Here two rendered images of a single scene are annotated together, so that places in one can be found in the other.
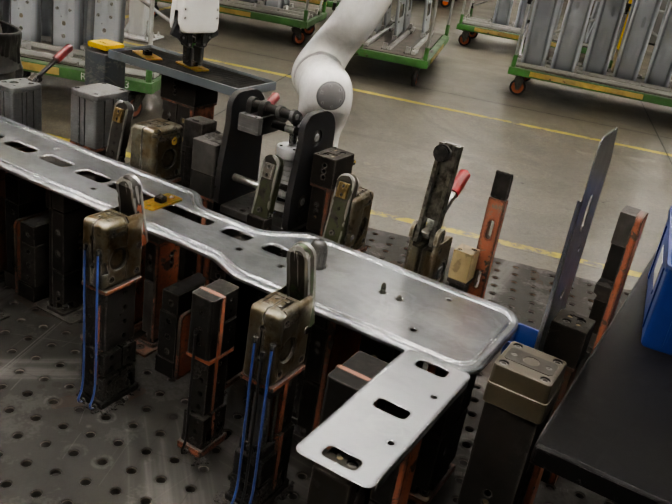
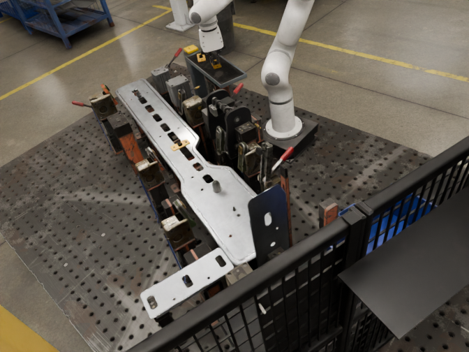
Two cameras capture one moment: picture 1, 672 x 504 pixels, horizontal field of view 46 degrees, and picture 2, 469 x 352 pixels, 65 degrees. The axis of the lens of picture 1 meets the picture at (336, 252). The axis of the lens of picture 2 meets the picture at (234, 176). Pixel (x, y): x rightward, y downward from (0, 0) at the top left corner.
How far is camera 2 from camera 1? 0.91 m
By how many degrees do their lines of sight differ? 38
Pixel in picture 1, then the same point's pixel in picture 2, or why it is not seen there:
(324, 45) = (278, 46)
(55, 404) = (149, 218)
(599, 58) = not seen: outside the picture
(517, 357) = (237, 272)
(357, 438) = (164, 293)
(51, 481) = (133, 253)
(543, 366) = not seen: hidden behind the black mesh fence
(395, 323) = (225, 230)
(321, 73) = (266, 68)
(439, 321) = (246, 232)
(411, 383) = (205, 268)
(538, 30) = not seen: outside the picture
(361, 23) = (287, 38)
